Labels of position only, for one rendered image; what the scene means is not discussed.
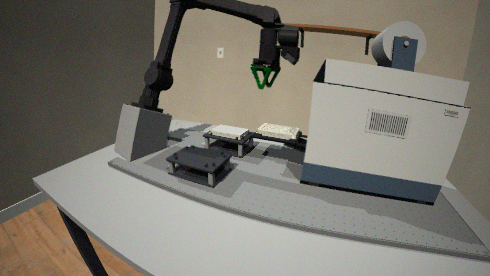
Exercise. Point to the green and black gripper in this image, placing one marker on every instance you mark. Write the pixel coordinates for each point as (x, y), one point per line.
(274, 65)

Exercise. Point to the grey cylinder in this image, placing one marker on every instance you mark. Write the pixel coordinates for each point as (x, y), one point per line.
(382, 45)

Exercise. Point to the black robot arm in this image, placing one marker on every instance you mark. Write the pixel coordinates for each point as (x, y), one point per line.
(156, 77)

